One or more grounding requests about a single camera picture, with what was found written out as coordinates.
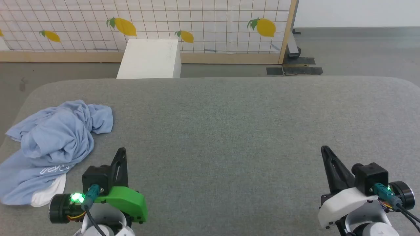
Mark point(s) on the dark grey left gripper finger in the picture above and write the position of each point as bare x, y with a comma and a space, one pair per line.
119, 167

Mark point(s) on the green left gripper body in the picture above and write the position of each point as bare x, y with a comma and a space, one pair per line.
128, 201

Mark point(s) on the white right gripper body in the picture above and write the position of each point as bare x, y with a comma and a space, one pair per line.
344, 203

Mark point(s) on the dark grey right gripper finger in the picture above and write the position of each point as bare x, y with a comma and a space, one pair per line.
334, 170

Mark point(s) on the light blue garment white lining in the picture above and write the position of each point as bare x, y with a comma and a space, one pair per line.
52, 137

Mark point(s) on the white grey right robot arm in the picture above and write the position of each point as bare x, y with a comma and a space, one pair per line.
370, 226

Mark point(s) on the black floor plate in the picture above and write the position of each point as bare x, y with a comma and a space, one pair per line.
295, 69

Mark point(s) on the grey fabric sofa seat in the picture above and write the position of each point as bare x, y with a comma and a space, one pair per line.
229, 131

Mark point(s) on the white box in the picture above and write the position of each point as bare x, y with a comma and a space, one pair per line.
149, 59

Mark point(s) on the grey metal panel foot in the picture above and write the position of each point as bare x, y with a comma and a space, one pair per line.
293, 46

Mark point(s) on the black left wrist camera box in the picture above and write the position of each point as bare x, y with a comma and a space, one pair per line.
95, 178

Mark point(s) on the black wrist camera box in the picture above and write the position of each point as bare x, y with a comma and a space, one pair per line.
95, 178
370, 177

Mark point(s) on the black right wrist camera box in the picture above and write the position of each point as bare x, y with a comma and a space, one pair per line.
370, 177

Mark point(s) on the lemon print panel wooden frame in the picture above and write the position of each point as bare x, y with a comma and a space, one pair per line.
197, 26

